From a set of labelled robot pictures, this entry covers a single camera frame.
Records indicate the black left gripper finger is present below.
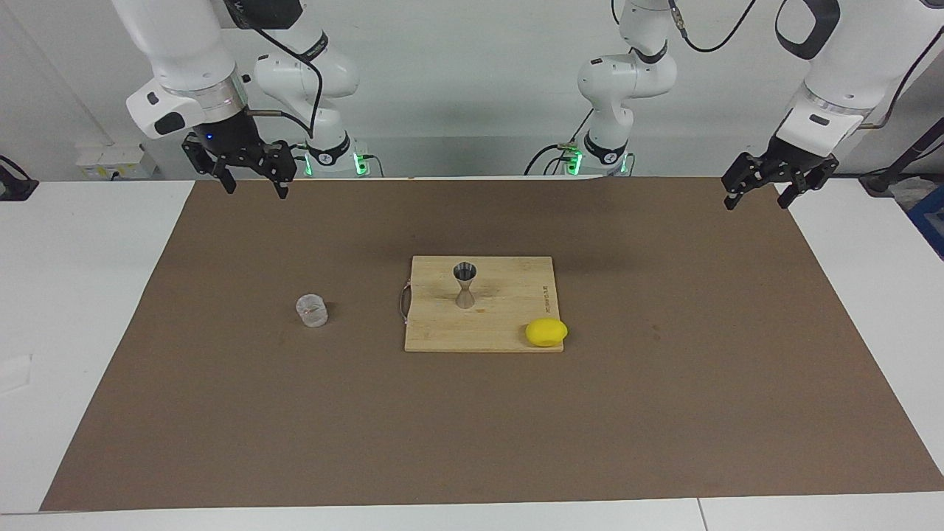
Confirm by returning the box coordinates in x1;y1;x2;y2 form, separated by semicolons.
723;156;768;211
778;159;839;209

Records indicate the steel double jigger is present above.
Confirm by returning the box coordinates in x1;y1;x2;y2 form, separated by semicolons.
452;261;478;310

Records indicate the crumpled clear plastic bag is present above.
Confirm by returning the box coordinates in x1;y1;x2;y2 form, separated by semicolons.
889;177;934;211

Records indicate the black tripod stand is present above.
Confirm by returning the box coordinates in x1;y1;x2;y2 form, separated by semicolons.
859;117;944;196

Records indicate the white power strip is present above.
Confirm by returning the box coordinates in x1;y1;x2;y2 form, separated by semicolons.
76;144;157;181

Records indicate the blue box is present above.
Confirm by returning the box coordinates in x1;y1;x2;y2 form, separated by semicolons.
909;184;944;259

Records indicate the bamboo cutting board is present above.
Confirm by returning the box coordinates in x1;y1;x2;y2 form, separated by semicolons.
398;255;565;353

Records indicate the yellow lemon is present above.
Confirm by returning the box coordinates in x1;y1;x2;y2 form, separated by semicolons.
525;319;569;347

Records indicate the white paper label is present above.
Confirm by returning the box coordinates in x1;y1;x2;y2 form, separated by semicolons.
0;354;34;393

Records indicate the brown table mat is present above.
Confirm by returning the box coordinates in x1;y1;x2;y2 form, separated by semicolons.
41;176;944;512

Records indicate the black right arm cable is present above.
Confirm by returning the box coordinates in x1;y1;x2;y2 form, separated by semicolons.
225;0;325;141

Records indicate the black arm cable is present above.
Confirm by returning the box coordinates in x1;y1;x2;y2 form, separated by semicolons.
611;0;944;131
225;0;325;141

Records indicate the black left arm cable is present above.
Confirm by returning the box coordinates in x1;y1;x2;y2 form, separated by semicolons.
611;0;944;131

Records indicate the black clamp mount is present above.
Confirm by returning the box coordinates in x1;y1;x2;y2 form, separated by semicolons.
0;155;39;201

